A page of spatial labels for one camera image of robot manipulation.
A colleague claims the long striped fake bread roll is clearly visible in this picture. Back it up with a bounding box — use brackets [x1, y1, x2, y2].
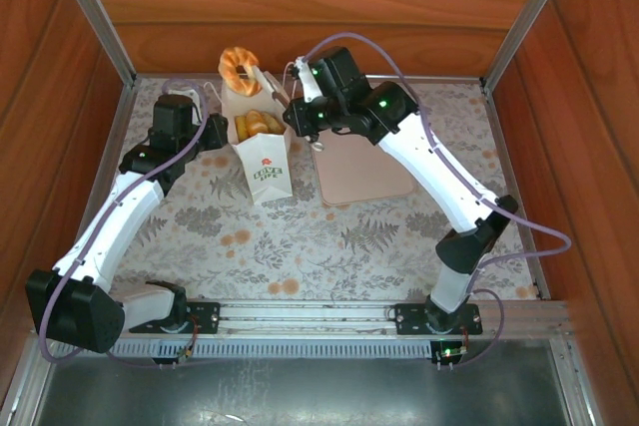
[246, 109, 269, 137]

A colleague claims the ring-shaped twisted fake bread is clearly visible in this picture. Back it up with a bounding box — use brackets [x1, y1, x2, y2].
[218, 45, 264, 97]

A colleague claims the white paper bag with handles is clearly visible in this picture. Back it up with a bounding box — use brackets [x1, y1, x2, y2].
[202, 62, 296, 206]

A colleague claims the pale pink tray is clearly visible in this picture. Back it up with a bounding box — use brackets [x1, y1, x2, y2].
[310, 129, 418, 208]

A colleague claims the floral patterned table cover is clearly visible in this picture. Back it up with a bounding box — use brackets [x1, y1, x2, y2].
[59, 77, 545, 302]

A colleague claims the circuit board with green light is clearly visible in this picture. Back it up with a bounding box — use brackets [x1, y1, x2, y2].
[429, 339, 471, 372]

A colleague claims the grey metal sheet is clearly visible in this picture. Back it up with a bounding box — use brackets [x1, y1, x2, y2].
[29, 345, 585, 426]

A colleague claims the purple cable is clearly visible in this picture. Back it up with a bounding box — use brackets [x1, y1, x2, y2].
[38, 77, 209, 367]
[302, 31, 573, 372]

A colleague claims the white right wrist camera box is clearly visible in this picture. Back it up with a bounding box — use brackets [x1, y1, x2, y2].
[293, 55, 323, 104]

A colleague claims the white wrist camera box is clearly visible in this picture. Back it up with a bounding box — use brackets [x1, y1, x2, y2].
[167, 87, 202, 104]
[293, 55, 323, 104]

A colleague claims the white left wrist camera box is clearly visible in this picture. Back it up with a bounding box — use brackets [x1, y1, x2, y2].
[167, 87, 202, 104]

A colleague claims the aluminium frame post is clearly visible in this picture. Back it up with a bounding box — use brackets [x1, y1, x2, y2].
[478, 0, 583, 91]
[47, 0, 139, 91]

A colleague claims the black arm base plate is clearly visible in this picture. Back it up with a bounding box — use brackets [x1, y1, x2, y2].
[184, 299, 222, 336]
[390, 301, 484, 337]

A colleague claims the white slotted cable duct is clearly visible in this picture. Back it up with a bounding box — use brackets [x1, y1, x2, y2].
[113, 337, 436, 360]

